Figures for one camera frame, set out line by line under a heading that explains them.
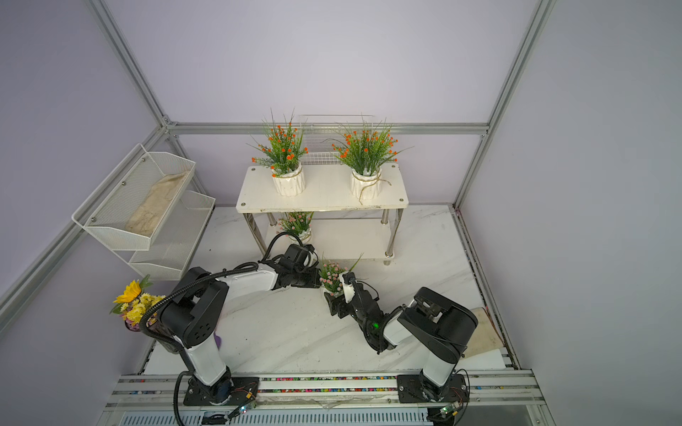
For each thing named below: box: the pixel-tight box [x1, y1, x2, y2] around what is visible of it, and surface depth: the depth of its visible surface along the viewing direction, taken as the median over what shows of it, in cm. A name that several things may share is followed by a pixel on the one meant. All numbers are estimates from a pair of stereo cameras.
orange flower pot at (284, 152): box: [245, 107, 310, 198], surface depth 72 cm
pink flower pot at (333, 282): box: [319, 252, 365, 305], surface depth 82 cm
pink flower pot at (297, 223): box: [276, 211, 315, 245], surface depth 90 cm
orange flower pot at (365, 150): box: [321, 113, 415, 206], surface depth 72 cm
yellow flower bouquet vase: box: [110, 274, 167, 332], surface depth 66 cm
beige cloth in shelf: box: [125, 170, 190, 237], surface depth 81 cm
